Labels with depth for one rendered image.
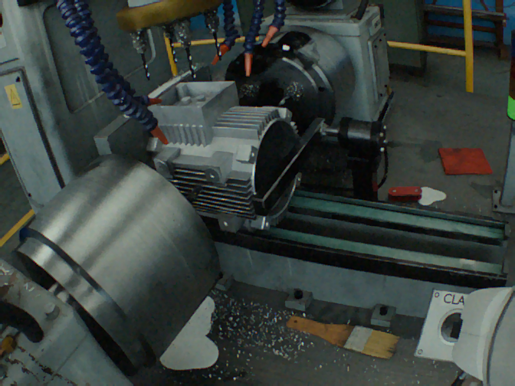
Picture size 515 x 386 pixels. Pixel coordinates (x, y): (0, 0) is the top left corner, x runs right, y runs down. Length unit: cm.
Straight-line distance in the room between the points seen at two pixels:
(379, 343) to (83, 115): 65
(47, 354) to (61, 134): 48
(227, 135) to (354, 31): 48
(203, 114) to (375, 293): 39
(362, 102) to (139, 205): 73
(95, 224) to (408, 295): 48
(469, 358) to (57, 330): 31
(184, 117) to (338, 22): 50
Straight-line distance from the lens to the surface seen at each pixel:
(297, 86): 86
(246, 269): 80
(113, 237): 46
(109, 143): 68
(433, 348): 41
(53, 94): 75
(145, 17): 61
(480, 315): 20
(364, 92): 108
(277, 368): 70
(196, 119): 68
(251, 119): 67
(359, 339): 71
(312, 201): 80
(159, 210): 49
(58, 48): 76
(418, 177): 106
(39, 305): 39
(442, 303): 41
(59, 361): 38
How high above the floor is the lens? 139
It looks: 34 degrees down
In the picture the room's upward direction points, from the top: 12 degrees counter-clockwise
